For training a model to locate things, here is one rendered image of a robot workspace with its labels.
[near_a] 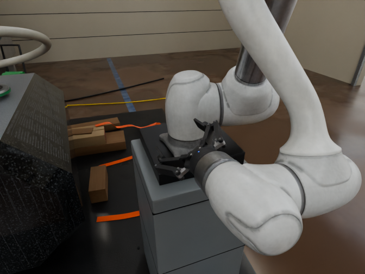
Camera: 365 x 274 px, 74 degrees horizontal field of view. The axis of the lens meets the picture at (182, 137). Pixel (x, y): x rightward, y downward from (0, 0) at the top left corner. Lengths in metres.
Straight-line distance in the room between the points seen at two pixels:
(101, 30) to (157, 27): 1.36
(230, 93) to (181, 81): 0.16
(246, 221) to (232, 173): 0.08
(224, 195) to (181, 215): 0.50
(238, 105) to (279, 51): 0.40
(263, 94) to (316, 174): 0.41
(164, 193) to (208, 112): 0.30
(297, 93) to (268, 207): 0.20
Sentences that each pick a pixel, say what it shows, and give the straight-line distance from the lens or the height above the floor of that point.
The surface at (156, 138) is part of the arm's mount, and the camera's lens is 0.99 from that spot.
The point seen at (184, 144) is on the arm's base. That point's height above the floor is 0.90.
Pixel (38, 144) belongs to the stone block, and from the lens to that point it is 1.41.
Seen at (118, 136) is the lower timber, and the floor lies 0.11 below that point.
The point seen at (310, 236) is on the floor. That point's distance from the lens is 1.90.
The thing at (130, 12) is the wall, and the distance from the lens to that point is 6.60.
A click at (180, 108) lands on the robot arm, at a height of 1.04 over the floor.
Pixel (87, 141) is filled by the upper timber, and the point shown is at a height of 0.17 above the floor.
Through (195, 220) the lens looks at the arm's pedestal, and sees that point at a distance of 0.93.
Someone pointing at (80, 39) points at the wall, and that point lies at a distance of 6.57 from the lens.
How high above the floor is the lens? 1.36
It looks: 30 degrees down
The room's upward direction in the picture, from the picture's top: straight up
